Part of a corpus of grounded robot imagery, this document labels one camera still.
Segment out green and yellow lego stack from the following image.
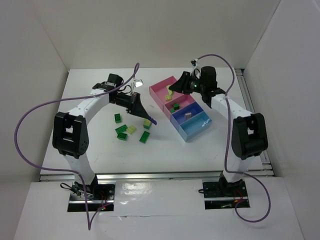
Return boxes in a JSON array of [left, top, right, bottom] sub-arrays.
[[143, 119, 152, 130]]

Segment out dark blue lego plate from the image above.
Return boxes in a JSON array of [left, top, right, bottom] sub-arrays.
[[148, 116, 158, 125]]

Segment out green lego from stack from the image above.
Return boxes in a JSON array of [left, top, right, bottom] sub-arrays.
[[173, 103, 180, 110]]

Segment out green long lego brick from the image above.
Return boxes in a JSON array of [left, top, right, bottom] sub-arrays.
[[115, 124, 128, 135]]

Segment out green narrow lego brick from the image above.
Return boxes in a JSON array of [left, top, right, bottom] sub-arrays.
[[139, 131, 150, 144]]

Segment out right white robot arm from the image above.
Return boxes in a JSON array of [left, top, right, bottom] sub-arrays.
[[169, 66, 268, 196]]

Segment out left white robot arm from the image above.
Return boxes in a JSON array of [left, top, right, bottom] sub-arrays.
[[52, 73, 157, 194]]

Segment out small pink container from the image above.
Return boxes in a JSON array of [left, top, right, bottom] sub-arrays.
[[163, 94, 195, 120]]

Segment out yellow lego brick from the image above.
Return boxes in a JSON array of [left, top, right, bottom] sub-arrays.
[[126, 125, 137, 135]]

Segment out large pink container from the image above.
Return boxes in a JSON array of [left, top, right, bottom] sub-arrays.
[[149, 76, 177, 109]]

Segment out small grey white block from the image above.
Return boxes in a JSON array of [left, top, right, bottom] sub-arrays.
[[184, 112, 192, 120]]

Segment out green small lego upside down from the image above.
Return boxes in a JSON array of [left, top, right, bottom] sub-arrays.
[[117, 132, 128, 141]]

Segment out dark blue container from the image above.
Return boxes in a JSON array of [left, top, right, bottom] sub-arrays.
[[170, 102, 204, 130]]

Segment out light blue container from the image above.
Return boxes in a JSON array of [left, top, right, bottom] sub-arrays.
[[178, 111, 212, 142]]

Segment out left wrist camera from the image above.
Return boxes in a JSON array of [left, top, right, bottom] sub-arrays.
[[132, 79, 144, 88]]

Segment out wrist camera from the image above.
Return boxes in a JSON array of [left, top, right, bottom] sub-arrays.
[[190, 58, 199, 75], [132, 79, 144, 88]]

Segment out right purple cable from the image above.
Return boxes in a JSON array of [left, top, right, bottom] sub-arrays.
[[190, 53, 272, 223]]

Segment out purple cable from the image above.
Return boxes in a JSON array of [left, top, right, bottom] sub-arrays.
[[190, 53, 272, 223], [13, 62, 141, 231]]

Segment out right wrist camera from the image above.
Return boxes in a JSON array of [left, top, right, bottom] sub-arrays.
[[190, 58, 199, 75]]

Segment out aluminium front rail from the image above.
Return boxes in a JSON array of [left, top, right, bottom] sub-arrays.
[[39, 171, 221, 182]]

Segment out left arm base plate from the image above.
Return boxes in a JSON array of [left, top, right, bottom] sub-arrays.
[[65, 181, 116, 213]]

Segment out aluminium side rail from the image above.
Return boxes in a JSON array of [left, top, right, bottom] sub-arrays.
[[235, 69, 274, 176]]

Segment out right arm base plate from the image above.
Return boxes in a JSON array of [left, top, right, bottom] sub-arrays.
[[198, 180, 250, 210]]

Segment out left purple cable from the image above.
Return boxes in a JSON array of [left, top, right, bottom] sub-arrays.
[[13, 62, 141, 231]]

